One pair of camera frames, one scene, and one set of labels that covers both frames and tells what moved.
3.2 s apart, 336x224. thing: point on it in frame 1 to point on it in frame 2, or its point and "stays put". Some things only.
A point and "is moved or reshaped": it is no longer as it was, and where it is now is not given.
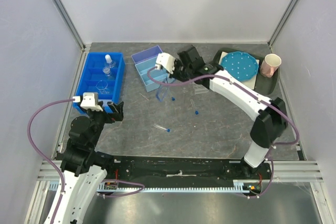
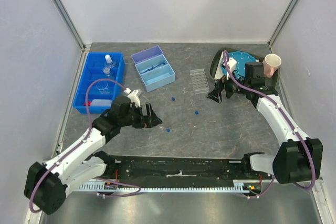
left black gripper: x=117 y=114 to x=146 y=121
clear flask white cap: x=108 y=61 stays put
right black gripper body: x=180 y=73 to x=231 y=87
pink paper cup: x=272 y=62 stays put
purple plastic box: x=146 y=54 stays put
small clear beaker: x=102 y=85 stays put
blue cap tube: x=193 y=105 stays put
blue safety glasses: x=161 y=92 is moved or reshaped
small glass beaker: x=106 y=70 stays put
